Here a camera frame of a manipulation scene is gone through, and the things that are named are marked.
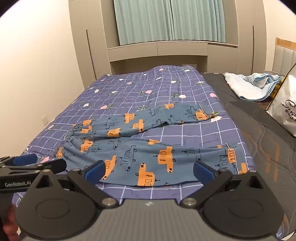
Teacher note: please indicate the dark grey quilted mattress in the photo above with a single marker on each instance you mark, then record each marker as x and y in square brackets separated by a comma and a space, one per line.
[266, 148]

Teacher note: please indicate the teal curtain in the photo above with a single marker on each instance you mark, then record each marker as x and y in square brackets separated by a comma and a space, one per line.
[198, 19]
[143, 20]

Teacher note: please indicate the person's left hand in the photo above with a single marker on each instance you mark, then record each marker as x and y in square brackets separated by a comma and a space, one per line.
[10, 221]

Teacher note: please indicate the beige built-in cabinet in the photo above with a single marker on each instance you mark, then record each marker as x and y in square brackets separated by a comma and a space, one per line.
[92, 34]

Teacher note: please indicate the white towel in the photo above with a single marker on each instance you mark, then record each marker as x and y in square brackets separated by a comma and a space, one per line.
[242, 87]

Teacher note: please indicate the blue pants with orange cars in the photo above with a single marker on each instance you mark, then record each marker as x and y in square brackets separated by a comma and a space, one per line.
[138, 143]

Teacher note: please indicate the white wall socket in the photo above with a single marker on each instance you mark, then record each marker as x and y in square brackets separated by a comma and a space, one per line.
[45, 120]

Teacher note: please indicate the purple checked floral quilt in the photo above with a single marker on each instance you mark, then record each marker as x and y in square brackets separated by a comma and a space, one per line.
[143, 92]

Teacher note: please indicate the light blue cloth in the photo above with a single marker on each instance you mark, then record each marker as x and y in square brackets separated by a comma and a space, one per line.
[263, 80]

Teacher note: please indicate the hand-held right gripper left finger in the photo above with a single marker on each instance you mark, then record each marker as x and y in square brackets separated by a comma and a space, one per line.
[93, 172]

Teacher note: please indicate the white shopping bag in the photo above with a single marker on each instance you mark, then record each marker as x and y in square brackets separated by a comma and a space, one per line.
[285, 109]

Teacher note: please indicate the padded headboard with wooden frame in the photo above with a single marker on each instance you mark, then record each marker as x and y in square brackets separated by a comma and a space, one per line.
[285, 58]

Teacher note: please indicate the yellow plastic bag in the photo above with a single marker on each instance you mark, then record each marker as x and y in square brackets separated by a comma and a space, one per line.
[276, 89]

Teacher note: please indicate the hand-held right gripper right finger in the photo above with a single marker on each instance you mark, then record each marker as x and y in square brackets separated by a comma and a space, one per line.
[203, 171]

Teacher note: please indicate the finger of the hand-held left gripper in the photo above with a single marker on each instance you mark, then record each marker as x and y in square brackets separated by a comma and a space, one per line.
[55, 165]
[23, 160]

